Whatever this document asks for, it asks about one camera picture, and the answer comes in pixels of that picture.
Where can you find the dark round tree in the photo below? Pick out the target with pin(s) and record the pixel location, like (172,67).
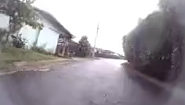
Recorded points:
(84,44)

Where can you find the utility pole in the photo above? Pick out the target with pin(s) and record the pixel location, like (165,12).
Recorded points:
(95,38)

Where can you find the dark fence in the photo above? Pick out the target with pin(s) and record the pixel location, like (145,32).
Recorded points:
(72,49)

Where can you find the grey asphalt road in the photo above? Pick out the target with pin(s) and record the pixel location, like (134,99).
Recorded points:
(86,84)

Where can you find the white building with dark roof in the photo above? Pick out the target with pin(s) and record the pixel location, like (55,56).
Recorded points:
(48,38)

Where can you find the tall dark hedge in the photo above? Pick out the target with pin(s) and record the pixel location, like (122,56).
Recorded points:
(151,45)

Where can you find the concrete pavement strip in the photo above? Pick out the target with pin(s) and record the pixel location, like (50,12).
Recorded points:
(28,65)

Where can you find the small dark bush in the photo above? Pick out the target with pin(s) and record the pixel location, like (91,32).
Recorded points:
(18,42)

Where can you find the grass verge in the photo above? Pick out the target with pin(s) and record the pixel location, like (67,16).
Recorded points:
(16,55)

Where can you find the leafy tree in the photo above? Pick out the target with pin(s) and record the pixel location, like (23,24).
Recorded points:
(12,2)

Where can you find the low dark wall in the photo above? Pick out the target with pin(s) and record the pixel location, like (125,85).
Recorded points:
(108,55)

